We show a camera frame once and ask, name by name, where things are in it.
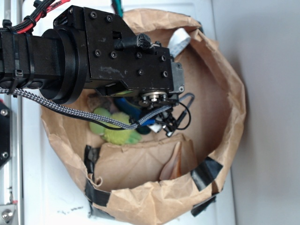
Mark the orange seashell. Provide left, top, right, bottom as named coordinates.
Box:
left=159, top=142, right=182, bottom=180

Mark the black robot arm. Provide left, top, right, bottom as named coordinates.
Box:
left=0, top=0, right=190, bottom=135

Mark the black mounting plate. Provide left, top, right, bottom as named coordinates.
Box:
left=0, top=99, right=11, bottom=168

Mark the aluminium frame rail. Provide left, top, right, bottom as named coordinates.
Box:
left=0, top=0, right=25, bottom=225

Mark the brown paper bag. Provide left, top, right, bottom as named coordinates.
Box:
left=41, top=8, right=246, bottom=225

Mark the brown cork block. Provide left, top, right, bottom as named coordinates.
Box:
left=87, top=93, right=105, bottom=111

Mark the dark green plastic pickle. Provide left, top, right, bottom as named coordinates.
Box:
left=113, top=97, right=155, bottom=135

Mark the white plastic tray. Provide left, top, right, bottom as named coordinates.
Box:
left=22, top=0, right=236, bottom=225

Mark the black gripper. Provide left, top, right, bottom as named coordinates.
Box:
left=53, top=6, right=185, bottom=136

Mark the green plush toy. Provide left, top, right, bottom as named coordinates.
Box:
left=89, top=107, right=142, bottom=145

